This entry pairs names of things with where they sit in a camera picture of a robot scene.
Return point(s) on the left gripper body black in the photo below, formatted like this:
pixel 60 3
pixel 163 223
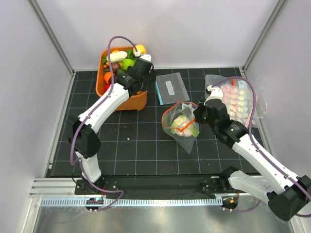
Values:
pixel 141 81

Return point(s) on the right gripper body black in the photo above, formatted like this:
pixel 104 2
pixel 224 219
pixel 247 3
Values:
pixel 210 121

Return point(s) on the toy cauliflower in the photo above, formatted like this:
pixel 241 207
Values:
pixel 183 126

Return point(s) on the orange zipper clear bag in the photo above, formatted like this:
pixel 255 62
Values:
pixel 180 108

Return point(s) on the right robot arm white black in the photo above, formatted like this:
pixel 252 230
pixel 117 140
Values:
pixel 284 191

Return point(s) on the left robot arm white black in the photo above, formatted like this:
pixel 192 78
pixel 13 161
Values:
pixel 82 130

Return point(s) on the blue zipper clear bag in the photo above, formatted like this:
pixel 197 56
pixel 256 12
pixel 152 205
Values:
pixel 170 89

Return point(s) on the polka dot zip bag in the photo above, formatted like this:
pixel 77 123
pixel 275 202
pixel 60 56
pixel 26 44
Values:
pixel 238 107

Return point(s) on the clear crumpled plastic bag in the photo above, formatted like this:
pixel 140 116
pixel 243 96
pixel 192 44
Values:
pixel 243 84

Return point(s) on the yellow toy pear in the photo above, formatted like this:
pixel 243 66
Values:
pixel 139 50

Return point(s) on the orange plastic basket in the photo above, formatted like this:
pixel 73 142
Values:
pixel 135 102

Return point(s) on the white toy radish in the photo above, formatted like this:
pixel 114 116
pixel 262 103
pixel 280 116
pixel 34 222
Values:
pixel 117 57

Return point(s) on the dark purple toy onion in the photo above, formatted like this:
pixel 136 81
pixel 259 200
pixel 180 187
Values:
pixel 115 66

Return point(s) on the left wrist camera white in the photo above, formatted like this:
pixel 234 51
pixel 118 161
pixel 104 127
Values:
pixel 144 56

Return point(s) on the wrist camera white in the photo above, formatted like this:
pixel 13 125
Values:
pixel 144 56
pixel 214 93

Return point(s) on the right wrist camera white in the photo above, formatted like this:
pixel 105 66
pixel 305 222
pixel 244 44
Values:
pixel 214 93

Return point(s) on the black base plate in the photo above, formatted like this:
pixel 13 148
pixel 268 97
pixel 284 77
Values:
pixel 167 187

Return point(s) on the left aluminium frame post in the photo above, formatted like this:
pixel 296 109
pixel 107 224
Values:
pixel 47 28

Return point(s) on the aluminium frame post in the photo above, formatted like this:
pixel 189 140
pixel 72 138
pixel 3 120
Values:
pixel 264 32
pixel 47 28

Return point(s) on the right aluminium frame post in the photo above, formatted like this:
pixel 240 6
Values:
pixel 264 32

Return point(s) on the aluminium frame rail front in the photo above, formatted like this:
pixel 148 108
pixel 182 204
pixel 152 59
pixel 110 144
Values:
pixel 66 193

